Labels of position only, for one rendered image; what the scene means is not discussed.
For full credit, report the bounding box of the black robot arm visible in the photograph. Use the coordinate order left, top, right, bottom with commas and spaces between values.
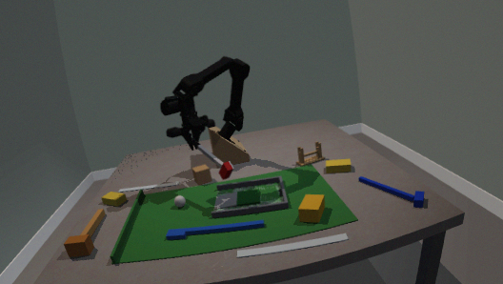
160, 57, 250, 141

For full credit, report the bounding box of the green flat mat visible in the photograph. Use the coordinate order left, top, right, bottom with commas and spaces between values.
111, 165, 358, 264

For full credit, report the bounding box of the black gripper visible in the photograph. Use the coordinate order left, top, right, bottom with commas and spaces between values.
166, 109, 215, 151

